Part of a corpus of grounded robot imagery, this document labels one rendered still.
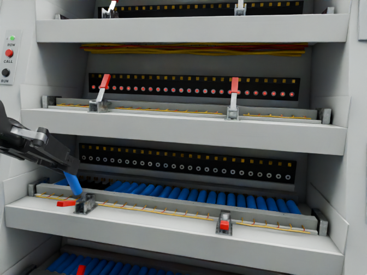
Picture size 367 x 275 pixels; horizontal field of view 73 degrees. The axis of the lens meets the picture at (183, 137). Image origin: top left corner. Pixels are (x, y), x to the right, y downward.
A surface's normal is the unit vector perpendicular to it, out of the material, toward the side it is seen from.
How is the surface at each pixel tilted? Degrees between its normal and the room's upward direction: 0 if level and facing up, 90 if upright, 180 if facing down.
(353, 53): 90
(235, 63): 90
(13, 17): 90
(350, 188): 90
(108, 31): 105
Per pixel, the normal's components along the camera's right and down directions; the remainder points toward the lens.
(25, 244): 0.98, 0.07
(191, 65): -0.18, -0.12
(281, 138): -0.20, 0.15
